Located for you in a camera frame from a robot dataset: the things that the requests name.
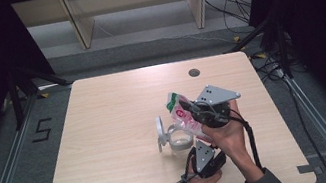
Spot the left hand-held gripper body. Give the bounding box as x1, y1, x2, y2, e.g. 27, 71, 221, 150
189, 135, 230, 181

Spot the grey round table grommet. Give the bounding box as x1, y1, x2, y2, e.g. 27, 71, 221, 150
187, 67, 202, 79

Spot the black metal stand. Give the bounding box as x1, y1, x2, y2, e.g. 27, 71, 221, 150
219, 12, 296, 90
4, 58, 80, 132

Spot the person's right hand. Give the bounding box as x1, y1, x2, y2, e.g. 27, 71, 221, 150
196, 97, 252, 167

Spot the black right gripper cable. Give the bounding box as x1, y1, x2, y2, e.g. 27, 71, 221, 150
228, 111, 264, 173

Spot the red and white plastic bag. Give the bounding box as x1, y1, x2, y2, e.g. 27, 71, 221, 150
163, 85, 214, 149

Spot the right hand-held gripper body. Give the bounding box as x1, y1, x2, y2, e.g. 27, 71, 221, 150
188, 79, 245, 131

